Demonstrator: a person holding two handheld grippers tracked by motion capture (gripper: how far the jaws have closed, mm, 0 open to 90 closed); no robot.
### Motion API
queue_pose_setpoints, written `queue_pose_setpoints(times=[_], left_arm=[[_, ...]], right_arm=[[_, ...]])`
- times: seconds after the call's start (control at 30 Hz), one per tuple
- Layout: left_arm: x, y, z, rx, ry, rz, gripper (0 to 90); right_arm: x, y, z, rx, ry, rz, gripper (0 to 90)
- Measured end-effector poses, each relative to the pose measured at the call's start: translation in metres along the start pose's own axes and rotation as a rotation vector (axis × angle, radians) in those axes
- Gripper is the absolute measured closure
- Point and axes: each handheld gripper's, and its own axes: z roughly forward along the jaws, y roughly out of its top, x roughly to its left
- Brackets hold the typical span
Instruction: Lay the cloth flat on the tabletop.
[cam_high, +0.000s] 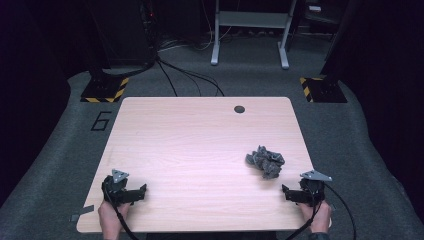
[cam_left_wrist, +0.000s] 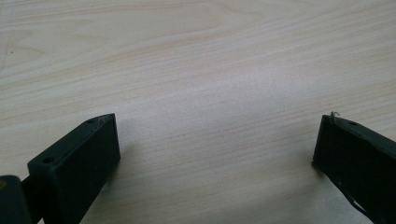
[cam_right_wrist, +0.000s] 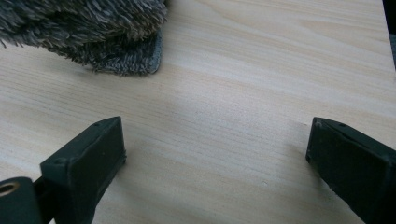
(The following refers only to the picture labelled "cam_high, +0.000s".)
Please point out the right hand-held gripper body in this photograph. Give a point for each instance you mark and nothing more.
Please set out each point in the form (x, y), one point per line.
(311, 193)

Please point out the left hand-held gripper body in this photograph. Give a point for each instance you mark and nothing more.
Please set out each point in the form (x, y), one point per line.
(116, 192)

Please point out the grey towel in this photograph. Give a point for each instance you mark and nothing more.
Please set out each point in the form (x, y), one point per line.
(266, 161)

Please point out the grey tape strip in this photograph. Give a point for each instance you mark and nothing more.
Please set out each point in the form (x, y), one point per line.
(333, 207)
(82, 212)

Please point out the dark round table grommet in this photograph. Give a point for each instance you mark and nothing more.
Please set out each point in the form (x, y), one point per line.
(239, 109)

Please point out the black striped stand base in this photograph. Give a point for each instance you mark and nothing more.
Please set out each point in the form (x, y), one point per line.
(101, 90)
(325, 90)

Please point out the dark curtain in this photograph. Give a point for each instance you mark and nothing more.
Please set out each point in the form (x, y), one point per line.
(390, 100)
(26, 100)

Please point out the black cabinet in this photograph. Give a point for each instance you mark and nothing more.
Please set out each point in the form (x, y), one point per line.
(125, 33)

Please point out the small white box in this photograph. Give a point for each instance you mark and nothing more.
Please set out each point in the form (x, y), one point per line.
(314, 8)

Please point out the white metal desk frame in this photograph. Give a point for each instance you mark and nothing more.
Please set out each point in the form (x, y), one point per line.
(250, 19)

